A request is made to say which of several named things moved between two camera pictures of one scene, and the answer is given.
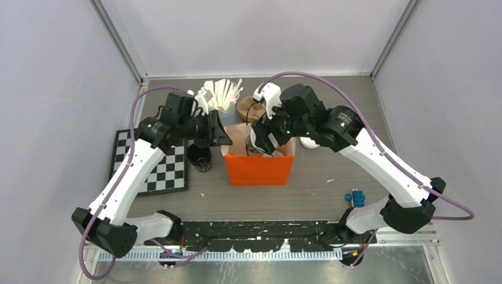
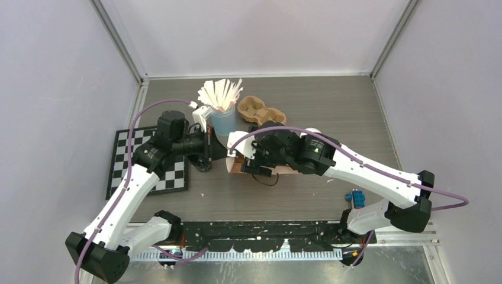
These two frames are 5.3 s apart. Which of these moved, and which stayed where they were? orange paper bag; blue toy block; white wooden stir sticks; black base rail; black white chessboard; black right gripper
Moved: orange paper bag; black right gripper
Stayed: white wooden stir sticks; blue toy block; black white chessboard; black base rail
